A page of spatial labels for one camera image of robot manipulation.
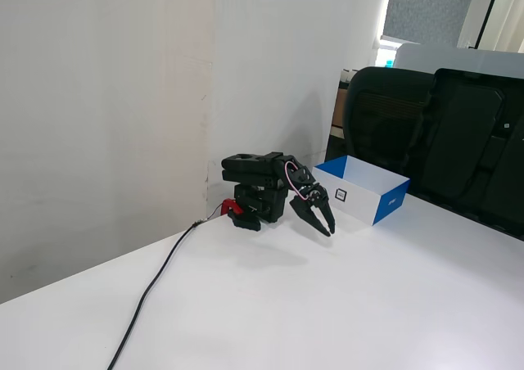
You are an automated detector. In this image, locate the white desk partition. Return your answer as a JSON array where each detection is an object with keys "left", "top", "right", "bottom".
[{"left": 395, "top": 42, "right": 524, "bottom": 80}]

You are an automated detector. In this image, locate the blue and white cardboard box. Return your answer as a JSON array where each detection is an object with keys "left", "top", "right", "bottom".
[{"left": 313, "top": 155, "right": 412, "bottom": 227}]

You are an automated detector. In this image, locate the black power cable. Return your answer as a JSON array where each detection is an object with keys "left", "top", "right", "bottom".
[{"left": 106, "top": 205, "right": 224, "bottom": 370}]

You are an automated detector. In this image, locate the beige curtain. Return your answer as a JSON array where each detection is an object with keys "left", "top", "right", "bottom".
[{"left": 477, "top": 0, "right": 524, "bottom": 54}]

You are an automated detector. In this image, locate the grey roller blind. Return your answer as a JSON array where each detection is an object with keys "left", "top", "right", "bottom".
[{"left": 382, "top": 0, "right": 480, "bottom": 47}]

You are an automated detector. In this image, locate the red table clamp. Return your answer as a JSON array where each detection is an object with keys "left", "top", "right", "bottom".
[{"left": 219, "top": 197, "right": 246, "bottom": 218}]

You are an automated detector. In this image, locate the black glossy chair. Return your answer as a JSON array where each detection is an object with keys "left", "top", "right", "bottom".
[{"left": 409, "top": 67, "right": 524, "bottom": 241}]

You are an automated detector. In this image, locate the black mesh office chair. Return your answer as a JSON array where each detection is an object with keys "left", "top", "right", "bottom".
[{"left": 325, "top": 65, "right": 435, "bottom": 178}]

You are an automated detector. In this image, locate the white and red servo wire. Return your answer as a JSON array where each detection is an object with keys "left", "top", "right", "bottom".
[{"left": 283, "top": 160, "right": 308, "bottom": 201}]

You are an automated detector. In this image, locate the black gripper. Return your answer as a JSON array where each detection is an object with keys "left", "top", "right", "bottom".
[{"left": 289, "top": 181, "right": 337, "bottom": 238}]

